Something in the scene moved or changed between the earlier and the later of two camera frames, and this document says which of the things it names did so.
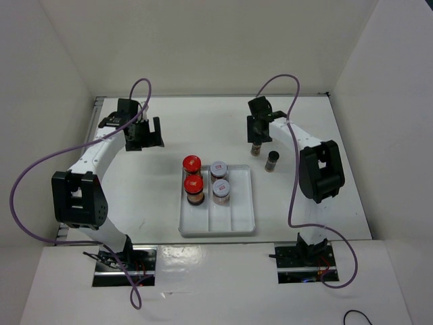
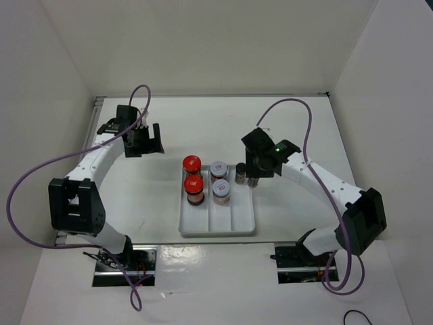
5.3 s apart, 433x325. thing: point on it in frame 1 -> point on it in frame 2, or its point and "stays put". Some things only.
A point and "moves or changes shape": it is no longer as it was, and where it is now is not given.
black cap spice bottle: [255, 149] moves or changes shape
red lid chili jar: [191, 163] stays put
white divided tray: [235, 218] stays put
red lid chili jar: [193, 185] stays put
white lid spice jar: [220, 192] stays put
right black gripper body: [253, 135] -> [254, 168]
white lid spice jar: [218, 170] stays put
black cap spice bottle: [270, 163] moves or changes shape
